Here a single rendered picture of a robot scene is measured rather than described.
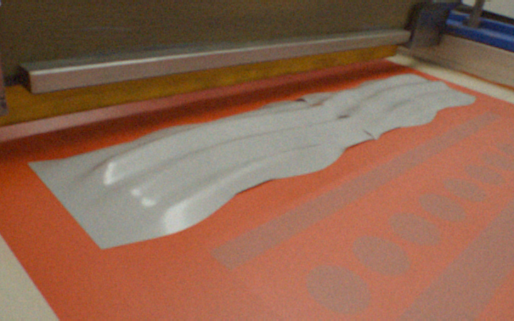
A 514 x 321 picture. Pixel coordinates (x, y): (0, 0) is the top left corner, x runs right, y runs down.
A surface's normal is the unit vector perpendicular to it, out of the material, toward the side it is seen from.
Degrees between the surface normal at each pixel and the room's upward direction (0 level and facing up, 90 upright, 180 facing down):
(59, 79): 90
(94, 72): 90
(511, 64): 90
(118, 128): 0
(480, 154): 0
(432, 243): 0
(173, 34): 90
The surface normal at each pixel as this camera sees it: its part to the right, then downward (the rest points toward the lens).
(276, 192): 0.14, -0.87
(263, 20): 0.69, 0.43
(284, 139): 0.44, -0.47
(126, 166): 0.57, -0.55
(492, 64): -0.71, 0.25
